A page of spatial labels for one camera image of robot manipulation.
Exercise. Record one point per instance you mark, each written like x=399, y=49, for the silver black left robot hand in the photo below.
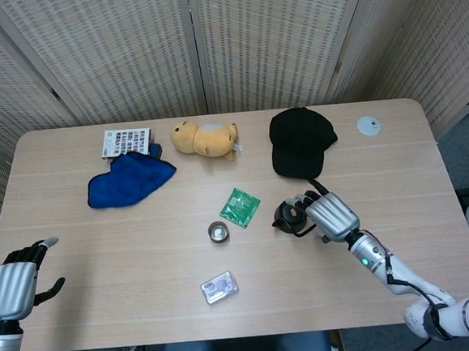
x=12, y=290

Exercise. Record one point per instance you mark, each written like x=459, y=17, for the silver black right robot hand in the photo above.
x=333, y=216

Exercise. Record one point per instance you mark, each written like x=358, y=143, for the black teapot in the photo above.
x=287, y=221

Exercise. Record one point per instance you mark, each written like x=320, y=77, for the small metal cup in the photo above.
x=218, y=233

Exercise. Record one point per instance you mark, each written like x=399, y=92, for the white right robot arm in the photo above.
x=405, y=280

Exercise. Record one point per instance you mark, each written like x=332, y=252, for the black baseball cap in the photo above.
x=297, y=142

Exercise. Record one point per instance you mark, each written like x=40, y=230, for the green foil sachet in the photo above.
x=240, y=207

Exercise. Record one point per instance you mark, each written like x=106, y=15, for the round grey grommet cover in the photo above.
x=368, y=126

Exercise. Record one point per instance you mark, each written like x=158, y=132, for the clear plastic floss box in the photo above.
x=219, y=287

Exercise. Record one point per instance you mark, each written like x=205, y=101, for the yellow plush bear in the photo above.
x=205, y=139

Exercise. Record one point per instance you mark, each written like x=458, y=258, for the blue cloth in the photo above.
x=129, y=181

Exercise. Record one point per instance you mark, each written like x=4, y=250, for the small dark blue box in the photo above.
x=157, y=149

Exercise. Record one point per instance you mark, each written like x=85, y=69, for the woven folding screen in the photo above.
x=127, y=50

